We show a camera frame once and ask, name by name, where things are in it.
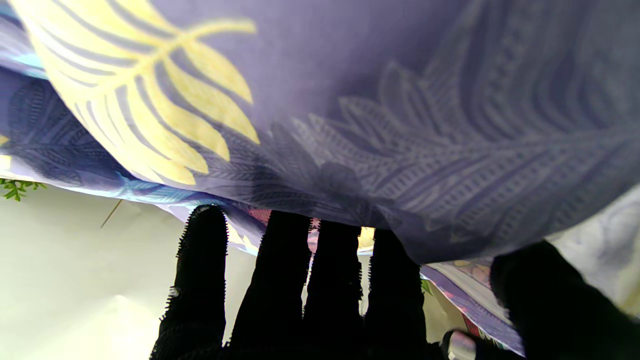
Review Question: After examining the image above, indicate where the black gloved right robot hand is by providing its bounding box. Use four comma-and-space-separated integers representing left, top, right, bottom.
150, 204, 640, 360

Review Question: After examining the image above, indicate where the blue leaf print pillowcase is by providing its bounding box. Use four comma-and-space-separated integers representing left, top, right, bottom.
0, 0, 640, 356

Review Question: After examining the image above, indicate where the thin brown stick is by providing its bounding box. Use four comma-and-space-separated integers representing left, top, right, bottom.
100, 199, 124, 229

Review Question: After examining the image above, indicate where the white backdrop sheet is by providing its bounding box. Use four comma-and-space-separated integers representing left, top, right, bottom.
0, 182, 466, 360

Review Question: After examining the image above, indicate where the small green plant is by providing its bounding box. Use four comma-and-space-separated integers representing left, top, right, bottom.
0, 177, 48, 202

